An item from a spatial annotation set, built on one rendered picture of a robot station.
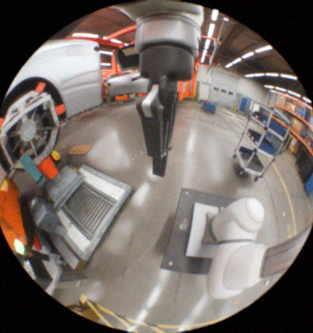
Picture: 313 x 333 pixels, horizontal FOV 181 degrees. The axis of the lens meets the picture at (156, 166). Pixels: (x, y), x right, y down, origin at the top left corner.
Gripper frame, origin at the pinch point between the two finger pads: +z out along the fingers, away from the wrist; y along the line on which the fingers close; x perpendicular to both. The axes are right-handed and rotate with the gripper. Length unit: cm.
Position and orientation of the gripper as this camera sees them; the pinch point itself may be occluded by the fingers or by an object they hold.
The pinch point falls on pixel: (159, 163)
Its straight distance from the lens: 21.7
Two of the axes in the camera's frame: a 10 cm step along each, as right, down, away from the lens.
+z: -0.4, 7.3, 6.9
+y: 3.6, -6.3, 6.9
